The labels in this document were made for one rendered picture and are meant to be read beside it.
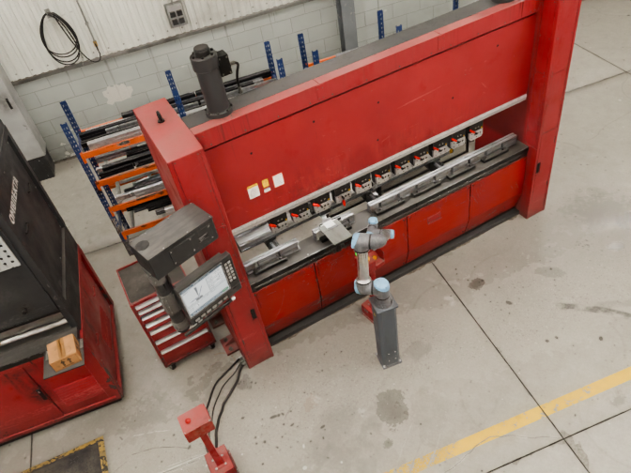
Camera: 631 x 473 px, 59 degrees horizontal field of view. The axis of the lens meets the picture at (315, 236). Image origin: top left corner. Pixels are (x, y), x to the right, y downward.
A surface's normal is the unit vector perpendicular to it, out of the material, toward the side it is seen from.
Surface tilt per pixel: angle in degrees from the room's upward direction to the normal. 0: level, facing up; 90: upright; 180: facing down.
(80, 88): 90
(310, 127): 90
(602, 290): 0
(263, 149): 90
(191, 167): 90
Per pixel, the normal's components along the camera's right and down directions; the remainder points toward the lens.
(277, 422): -0.15, -0.72
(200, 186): 0.47, 0.55
